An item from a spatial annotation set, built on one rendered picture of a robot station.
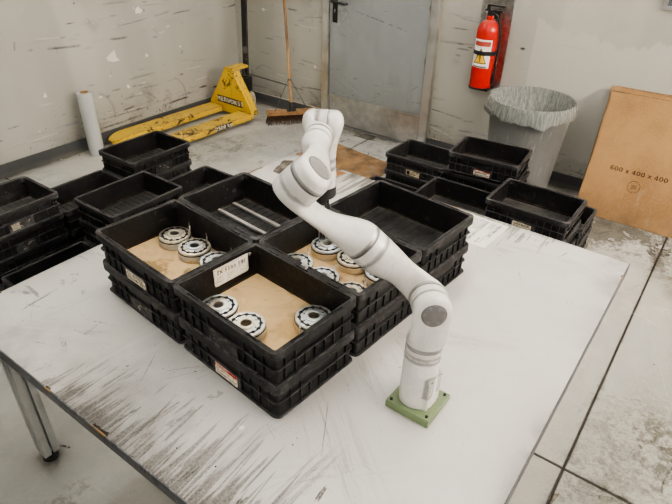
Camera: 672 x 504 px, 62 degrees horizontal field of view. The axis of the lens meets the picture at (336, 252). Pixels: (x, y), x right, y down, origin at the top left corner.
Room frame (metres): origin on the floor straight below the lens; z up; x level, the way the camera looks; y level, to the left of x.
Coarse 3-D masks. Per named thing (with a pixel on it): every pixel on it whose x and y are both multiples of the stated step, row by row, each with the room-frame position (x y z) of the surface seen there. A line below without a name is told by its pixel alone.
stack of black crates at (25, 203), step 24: (0, 192) 2.39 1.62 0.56; (24, 192) 2.47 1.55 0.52; (48, 192) 2.36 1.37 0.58; (0, 216) 2.11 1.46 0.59; (24, 216) 2.20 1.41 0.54; (48, 216) 2.28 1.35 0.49; (0, 240) 2.08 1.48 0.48; (24, 240) 2.17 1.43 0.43; (48, 240) 2.25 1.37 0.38; (0, 264) 2.06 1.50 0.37; (24, 264) 2.14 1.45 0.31; (0, 288) 2.03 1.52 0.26
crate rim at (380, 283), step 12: (288, 228) 1.50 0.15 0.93; (264, 240) 1.42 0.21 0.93; (396, 240) 1.44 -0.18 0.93; (276, 252) 1.36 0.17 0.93; (420, 252) 1.38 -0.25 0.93; (300, 264) 1.30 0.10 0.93; (324, 276) 1.24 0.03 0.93; (348, 288) 1.19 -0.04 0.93; (372, 288) 1.20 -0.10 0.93; (360, 300) 1.16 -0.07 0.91
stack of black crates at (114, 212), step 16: (128, 176) 2.52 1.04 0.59; (144, 176) 2.58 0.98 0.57; (96, 192) 2.36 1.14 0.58; (112, 192) 2.43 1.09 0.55; (128, 192) 2.50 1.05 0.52; (144, 192) 2.56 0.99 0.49; (160, 192) 2.52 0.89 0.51; (176, 192) 2.39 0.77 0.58; (80, 208) 2.26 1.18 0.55; (96, 208) 2.19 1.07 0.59; (112, 208) 2.38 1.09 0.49; (128, 208) 2.39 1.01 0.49; (144, 208) 2.24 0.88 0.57; (96, 224) 2.20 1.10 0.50; (96, 240) 2.22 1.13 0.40
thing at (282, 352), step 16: (304, 272) 1.26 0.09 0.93; (176, 288) 1.17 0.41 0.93; (336, 288) 1.19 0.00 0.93; (192, 304) 1.13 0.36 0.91; (352, 304) 1.13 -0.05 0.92; (224, 320) 1.05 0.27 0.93; (320, 320) 1.06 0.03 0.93; (336, 320) 1.09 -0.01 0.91; (240, 336) 1.00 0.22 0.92; (304, 336) 1.00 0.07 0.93; (272, 352) 0.94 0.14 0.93; (288, 352) 0.96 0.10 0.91
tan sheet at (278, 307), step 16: (240, 288) 1.31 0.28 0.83; (256, 288) 1.31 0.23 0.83; (272, 288) 1.32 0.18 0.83; (240, 304) 1.24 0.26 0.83; (256, 304) 1.24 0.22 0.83; (272, 304) 1.24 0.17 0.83; (288, 304) 1.24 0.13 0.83; (304, 304) 1.25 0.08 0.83; (272, 320) 1.17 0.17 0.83; (288, 320) 1.17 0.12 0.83; (272, 336) 1.11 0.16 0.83; (288, 336) 1.11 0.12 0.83
